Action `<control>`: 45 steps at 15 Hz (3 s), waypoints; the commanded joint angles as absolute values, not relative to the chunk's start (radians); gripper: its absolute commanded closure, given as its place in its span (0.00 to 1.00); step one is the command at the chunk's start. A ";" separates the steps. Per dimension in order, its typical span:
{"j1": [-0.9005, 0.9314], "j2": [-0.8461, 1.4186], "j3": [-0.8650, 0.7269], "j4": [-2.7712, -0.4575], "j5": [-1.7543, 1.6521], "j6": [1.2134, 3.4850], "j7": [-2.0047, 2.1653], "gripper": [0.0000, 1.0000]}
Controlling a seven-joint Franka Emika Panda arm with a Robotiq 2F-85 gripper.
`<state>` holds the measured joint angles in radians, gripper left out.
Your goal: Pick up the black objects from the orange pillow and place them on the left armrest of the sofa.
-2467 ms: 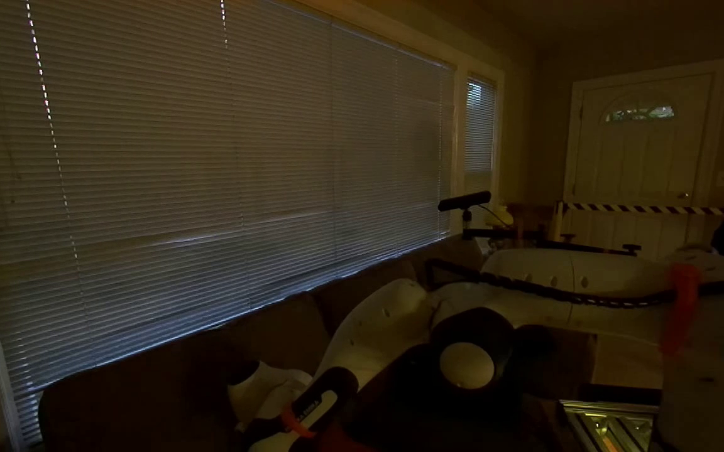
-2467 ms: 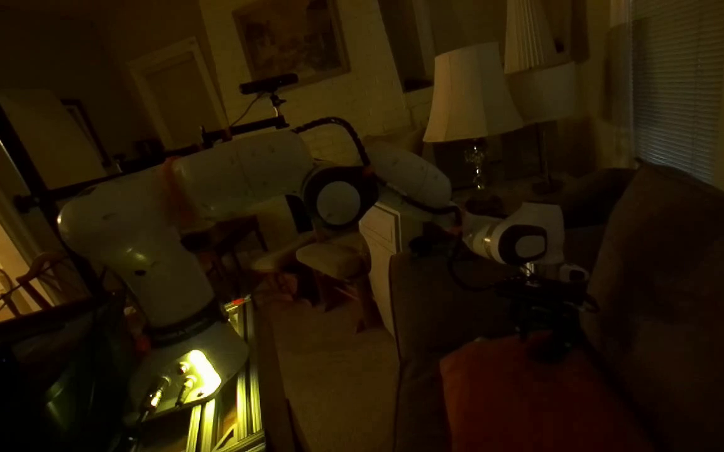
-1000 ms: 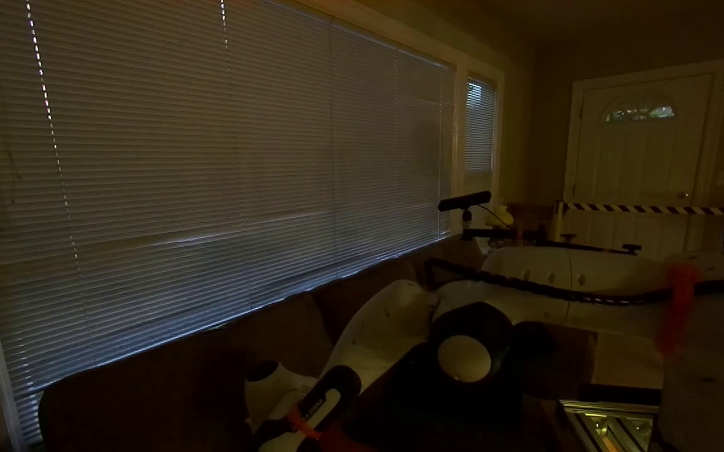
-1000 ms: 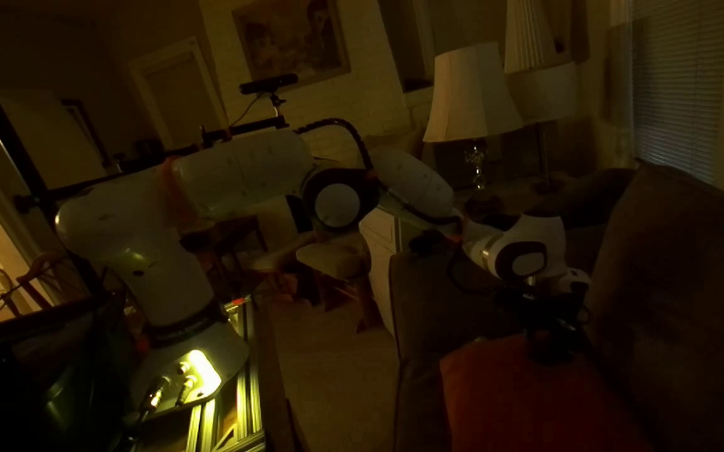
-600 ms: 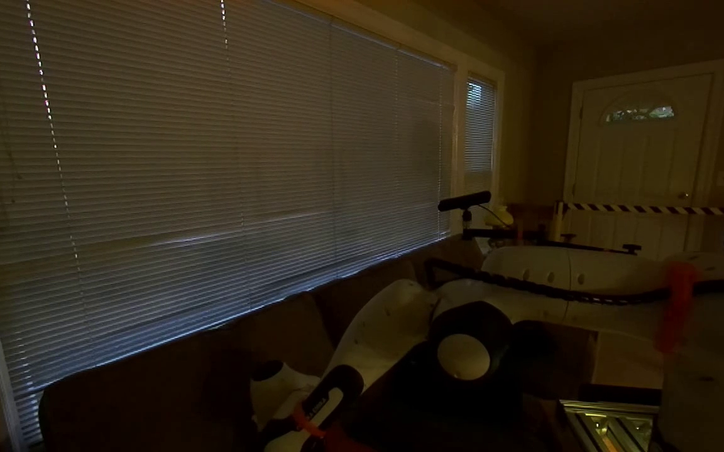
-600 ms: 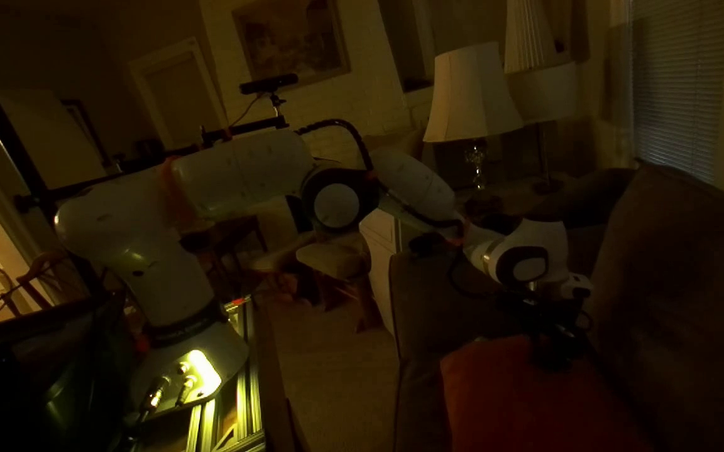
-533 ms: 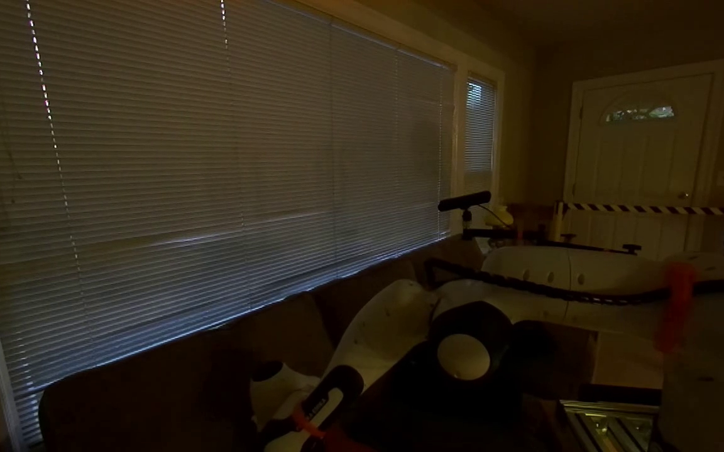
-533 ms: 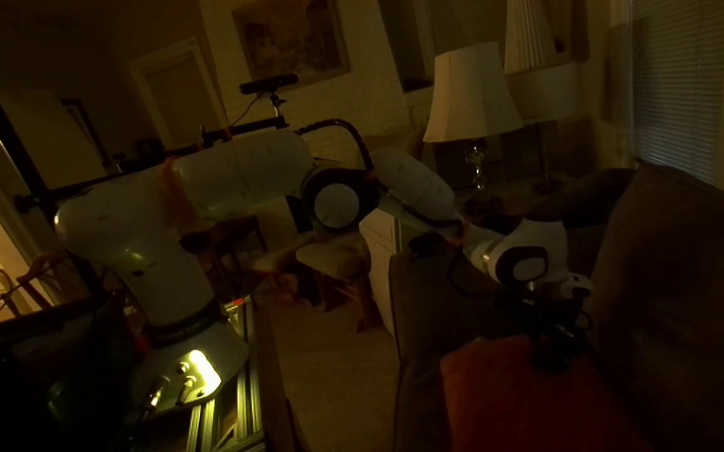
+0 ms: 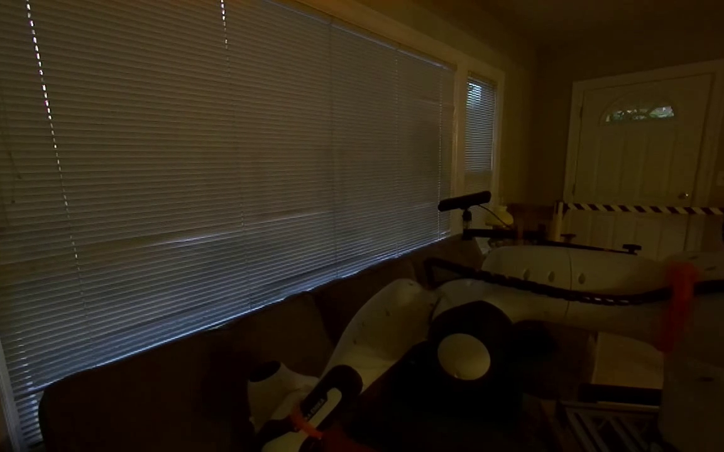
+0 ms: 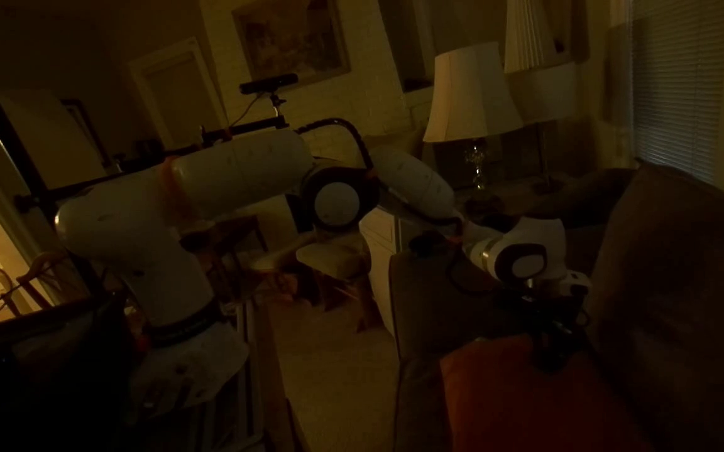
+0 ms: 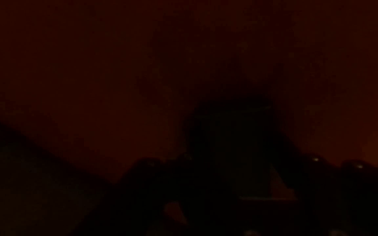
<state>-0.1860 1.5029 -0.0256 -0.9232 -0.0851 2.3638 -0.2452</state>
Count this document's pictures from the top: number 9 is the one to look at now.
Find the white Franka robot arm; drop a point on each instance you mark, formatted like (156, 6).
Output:
(578, 267)

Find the brown sofa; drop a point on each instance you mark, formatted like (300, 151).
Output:
(168, 394)

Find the small side window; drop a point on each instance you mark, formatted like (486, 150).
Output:
(478, 127)

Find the window blinds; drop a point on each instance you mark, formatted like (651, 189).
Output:
(168, 127)

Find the black and yellow caution tape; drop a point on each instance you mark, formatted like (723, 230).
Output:
(628, 206)

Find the white entrance door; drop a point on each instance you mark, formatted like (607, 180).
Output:
(640, 168)

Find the metal robot stand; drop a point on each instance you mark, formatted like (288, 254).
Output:
(603, 422)

